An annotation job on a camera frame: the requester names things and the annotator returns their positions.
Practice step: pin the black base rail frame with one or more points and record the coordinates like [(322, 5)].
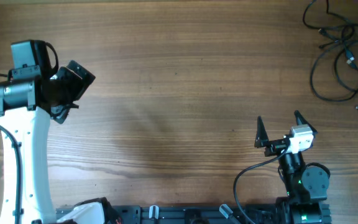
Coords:
[(258, 213)]

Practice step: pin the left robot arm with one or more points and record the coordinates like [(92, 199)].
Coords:
[(34, 94)]

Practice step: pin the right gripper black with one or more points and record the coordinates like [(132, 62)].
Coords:
[(275, 146)]

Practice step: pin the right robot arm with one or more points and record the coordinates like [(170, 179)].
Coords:
[(306, 184)]

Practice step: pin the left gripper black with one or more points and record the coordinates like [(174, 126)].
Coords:
[(79, 86)]

